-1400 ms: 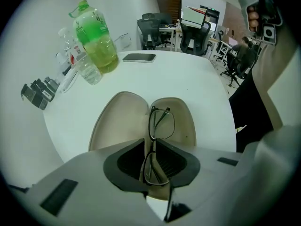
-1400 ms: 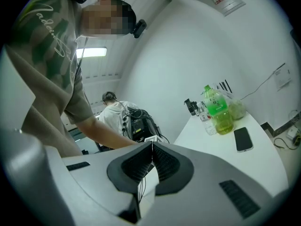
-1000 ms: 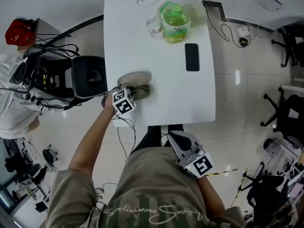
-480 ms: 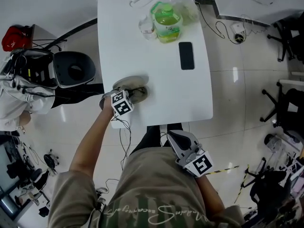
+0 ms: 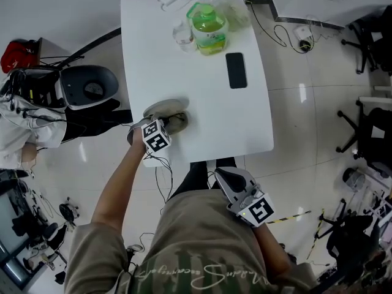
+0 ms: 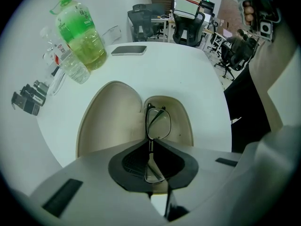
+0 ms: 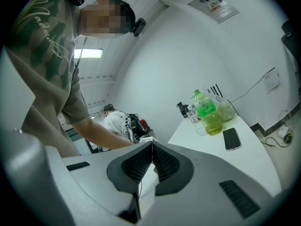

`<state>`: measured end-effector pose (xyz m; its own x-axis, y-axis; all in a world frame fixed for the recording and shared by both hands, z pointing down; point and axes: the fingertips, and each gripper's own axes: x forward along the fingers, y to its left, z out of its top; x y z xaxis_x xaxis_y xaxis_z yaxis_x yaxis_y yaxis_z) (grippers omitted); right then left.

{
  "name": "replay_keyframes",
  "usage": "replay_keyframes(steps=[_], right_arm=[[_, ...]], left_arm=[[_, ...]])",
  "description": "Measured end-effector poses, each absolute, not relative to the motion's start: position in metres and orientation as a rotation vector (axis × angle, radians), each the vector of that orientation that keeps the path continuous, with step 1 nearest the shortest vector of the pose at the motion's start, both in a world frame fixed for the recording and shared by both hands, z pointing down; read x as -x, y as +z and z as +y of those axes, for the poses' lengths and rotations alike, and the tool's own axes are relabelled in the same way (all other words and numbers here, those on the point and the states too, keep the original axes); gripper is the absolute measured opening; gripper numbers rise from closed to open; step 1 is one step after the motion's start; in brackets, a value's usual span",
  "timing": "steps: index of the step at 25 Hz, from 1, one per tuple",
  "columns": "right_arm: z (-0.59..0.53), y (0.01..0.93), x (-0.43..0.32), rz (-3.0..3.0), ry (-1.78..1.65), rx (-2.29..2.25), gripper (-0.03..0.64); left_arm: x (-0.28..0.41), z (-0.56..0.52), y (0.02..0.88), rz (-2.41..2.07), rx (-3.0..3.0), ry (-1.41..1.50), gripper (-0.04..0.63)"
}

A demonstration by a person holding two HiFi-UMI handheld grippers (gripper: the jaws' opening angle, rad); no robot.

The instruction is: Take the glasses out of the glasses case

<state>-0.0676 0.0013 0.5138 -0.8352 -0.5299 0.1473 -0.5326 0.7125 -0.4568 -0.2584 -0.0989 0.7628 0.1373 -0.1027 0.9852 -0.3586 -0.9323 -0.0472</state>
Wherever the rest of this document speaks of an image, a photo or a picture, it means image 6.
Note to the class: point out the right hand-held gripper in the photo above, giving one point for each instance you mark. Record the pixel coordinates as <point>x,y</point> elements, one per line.
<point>265,28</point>

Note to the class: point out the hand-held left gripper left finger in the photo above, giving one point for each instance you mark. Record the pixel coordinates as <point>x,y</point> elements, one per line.
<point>94,178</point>

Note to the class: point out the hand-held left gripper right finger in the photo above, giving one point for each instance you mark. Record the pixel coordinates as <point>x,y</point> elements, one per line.
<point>207,171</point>

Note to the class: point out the beige glasses case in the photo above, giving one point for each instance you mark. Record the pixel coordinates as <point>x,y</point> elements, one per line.
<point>110,116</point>

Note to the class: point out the black-rimmed eyeglasses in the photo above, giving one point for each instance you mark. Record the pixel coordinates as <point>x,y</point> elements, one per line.
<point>147,123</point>

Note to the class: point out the person's right hand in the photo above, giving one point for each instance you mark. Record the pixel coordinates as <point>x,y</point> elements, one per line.
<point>249,9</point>

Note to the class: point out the black office chair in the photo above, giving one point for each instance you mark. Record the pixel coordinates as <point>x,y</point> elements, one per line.
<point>237,55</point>
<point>141,22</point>
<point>187,30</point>

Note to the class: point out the person's beige printed shirt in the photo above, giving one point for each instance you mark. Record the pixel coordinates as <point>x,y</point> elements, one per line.
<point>270,67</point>

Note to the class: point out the person's left leg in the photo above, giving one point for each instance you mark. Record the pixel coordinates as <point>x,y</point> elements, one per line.
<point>247,107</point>

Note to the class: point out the white striped cushion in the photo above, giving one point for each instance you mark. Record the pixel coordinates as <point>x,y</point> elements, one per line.
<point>187,7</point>

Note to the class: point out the black labelled flask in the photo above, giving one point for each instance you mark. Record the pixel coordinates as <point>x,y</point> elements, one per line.
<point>35,97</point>

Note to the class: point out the tall black sports bottle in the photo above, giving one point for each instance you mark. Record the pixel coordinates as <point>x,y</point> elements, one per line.
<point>26,105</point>

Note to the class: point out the white desk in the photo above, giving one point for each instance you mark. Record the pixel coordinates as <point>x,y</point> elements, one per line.
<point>162,23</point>

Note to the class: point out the small silver flask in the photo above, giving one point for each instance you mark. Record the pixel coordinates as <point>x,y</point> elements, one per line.
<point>41,87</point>

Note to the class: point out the black monitor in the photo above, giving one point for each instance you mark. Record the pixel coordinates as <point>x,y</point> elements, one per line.
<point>156,8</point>

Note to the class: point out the black smartphone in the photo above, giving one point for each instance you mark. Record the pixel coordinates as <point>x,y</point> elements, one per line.
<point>129,50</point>

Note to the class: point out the green tea bottle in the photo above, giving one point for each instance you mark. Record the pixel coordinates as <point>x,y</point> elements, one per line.
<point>80,36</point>

